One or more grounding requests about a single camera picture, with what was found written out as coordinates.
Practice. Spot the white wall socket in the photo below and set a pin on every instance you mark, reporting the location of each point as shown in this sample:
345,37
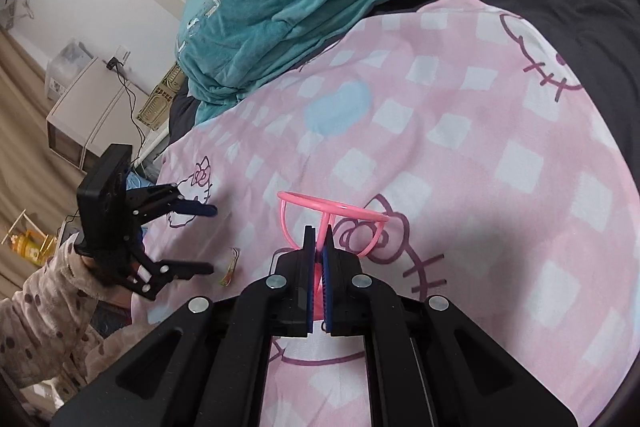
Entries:
123,52

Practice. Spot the yellow bottle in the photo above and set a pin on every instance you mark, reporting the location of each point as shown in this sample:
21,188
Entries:
27,242

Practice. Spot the beige plastic crate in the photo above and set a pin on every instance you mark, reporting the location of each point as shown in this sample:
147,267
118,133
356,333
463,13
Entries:
155,107

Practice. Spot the small printed wrapper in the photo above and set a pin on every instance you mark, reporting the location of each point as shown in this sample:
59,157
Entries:
229,267

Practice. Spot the beige bedside cabinet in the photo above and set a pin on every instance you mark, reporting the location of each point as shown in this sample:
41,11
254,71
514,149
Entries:
90,92

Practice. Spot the pink printed bedsheet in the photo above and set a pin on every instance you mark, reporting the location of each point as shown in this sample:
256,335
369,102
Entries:
475,207

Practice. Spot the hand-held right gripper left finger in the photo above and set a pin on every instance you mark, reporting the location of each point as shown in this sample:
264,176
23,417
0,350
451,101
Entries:
305,302

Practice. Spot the translucent storage box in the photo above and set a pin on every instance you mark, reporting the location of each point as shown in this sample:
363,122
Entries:
65,62

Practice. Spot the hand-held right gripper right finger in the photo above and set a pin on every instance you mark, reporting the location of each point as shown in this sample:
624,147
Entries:
327,292

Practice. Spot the pink plastic stand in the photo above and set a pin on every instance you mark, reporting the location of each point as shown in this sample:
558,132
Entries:
350,208

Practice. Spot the person's left forearm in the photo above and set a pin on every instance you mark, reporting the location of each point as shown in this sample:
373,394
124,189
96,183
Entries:
45,302

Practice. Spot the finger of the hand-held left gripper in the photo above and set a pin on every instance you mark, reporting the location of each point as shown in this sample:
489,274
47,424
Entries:
190,268
200,209

